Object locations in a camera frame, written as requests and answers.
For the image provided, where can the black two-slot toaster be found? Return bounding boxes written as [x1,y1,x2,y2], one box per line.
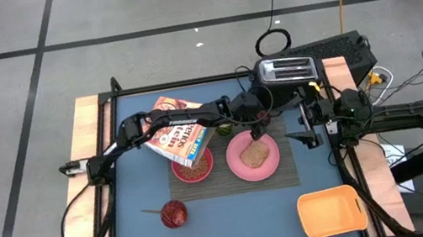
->
[247,48,330,107]

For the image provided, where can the brown toast slice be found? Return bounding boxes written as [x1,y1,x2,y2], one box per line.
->
[237,138,273,171]

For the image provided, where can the wooden side board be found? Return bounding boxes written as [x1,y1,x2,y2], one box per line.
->
[320,48,416,237]
[30,93,123,237]

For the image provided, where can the wooden stick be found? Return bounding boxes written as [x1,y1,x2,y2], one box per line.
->
[140,205,164,218]

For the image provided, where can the black aluminium table frame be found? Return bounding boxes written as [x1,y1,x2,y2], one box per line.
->
[30,34,416,237]

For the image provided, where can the pink plate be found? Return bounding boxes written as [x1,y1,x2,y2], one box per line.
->
[221,124,285,187]

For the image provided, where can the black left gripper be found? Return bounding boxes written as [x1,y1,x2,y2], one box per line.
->
[227,87,273,145]

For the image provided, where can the grey woven placemat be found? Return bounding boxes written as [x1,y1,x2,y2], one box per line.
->
[157,97,302,207]

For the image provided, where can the yellow plastic bin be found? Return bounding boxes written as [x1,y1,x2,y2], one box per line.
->
[294,182,371,237]

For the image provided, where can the white paper sheet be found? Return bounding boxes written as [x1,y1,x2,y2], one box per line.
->
[381,140,416,198]

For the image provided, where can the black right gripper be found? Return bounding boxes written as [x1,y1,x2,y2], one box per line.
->
[275,81,376,155]

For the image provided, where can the brown cereal heap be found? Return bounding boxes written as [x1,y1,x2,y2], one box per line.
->
[177,156,211,183]

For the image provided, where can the red bowl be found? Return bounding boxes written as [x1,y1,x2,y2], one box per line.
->
[168,145,218,187]

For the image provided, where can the orange Cheerios cereal box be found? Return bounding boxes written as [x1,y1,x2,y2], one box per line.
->
[135,87,223,176]

